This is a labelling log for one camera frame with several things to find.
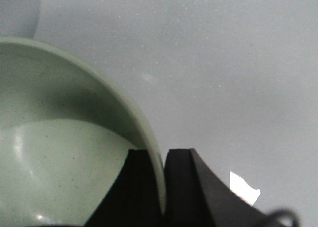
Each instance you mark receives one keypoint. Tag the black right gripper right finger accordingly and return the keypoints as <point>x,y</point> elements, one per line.
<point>196,197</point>

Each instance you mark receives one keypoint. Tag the green bowl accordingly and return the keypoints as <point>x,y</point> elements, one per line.
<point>65,133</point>

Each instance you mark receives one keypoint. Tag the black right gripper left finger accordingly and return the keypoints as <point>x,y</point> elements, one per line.
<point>132,200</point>

